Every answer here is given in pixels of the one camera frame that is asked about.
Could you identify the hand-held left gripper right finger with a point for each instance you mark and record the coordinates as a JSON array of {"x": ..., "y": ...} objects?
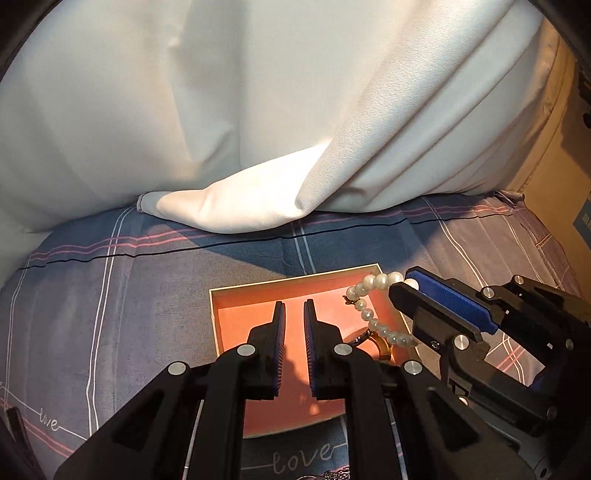
[{"x": 310, "y": 350}]

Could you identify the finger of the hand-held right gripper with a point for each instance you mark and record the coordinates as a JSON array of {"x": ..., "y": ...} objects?
[
  {"x": 452, "y": 295},
  {"x": 429, "y": 309}
]

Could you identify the orange jewelry box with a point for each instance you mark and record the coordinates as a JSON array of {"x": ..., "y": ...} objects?
[{"x": 258, "y": 304}]

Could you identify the white curtain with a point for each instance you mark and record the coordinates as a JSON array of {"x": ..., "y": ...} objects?
[{"x": 231, "y": 92}]

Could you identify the cardboard box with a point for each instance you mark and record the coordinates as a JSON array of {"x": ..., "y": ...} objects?
[{"x": 554, "y": 184}]

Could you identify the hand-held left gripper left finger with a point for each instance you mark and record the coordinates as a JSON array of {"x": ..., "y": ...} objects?
[{"x": 278, "y": 350}]

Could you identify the blue plaid bedsheet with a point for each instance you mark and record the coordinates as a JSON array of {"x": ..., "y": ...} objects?
[{"x": 115, "y": 300}]

